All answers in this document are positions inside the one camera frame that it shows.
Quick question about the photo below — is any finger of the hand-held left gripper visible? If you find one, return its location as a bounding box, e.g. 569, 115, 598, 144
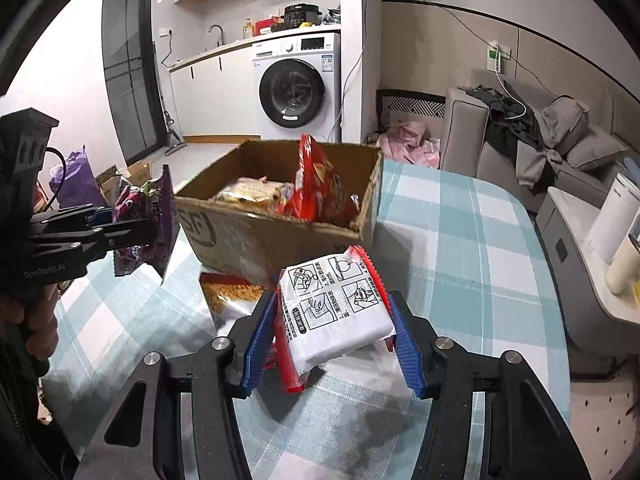
30, 220, 160, 263
31, 204, 113, 233

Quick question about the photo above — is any grey pillow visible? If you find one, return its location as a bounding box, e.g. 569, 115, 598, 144
565, 125, 628, 171

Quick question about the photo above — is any pale yellow snack packet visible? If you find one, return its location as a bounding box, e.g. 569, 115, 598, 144
212, 176, 296, 211

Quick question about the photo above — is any stick vacuum cleaner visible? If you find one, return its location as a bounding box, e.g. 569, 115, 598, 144
161, 105, 188, 157

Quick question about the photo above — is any small floor cardboard box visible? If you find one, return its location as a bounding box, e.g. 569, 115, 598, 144
95, 159, 153, 206

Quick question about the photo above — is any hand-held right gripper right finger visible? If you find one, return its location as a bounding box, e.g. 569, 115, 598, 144
387, 290, 593, 480

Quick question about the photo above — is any dark clothes pile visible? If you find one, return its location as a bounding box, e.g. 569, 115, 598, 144
460, 82, 546, 161

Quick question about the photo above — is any grey garment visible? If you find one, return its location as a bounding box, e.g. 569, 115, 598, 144
515, 95, 591, 191

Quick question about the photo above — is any white cylindrical appliance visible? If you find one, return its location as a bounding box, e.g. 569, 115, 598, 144
586, 172, 640, 263

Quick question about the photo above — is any purple snack packet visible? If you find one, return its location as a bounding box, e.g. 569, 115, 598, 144
111, 164, 182, 286

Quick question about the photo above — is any person's left hand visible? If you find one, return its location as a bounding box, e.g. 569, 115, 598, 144
0, 285, 58, 376

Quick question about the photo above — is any orange white snack packet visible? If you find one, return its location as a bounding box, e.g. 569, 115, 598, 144
199, 271, 281, 333

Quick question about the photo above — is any large red chip bag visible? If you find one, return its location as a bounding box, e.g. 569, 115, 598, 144
277, 134, 361, 226

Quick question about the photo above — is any cream cup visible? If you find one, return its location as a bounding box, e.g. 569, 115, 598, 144
605, 232, 640, 295

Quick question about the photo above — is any white red noodle packet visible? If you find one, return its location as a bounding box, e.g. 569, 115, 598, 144
272, 245, 397, 393

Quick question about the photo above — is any pink cloth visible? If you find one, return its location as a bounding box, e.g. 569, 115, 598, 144
376, 120, 443, 168

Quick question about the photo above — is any purple bag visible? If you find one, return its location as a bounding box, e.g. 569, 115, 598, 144
49, 146, 106, 211

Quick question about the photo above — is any dark glass door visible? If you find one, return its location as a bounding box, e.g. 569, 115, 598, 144
101, 0, 168, 153

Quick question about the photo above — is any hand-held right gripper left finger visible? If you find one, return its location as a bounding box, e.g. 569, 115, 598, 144
90, 287, 281, 480

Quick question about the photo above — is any black cooker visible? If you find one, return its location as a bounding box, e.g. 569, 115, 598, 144
284, 4, 322, 28

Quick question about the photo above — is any brown cardboard box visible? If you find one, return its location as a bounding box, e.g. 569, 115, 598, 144
172, 139, 385, 286

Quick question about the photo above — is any grey side cabinet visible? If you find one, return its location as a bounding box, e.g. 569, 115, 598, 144
535, 186, 640, 366

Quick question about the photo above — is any grey sofa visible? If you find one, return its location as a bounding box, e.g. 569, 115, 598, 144
440, 85, 631, 211

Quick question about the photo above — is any white washing machine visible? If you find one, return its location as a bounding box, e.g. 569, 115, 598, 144
250, 32, 343, 143

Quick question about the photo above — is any checked teal white tablecloth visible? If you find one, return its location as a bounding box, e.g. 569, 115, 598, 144
42, 160, 573, 480

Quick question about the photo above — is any black patterned panel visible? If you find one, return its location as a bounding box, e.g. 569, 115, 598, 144
376, 89, 447, 133

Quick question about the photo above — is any white base cabinet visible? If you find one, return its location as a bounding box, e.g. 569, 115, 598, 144
169, 42, 261, 138

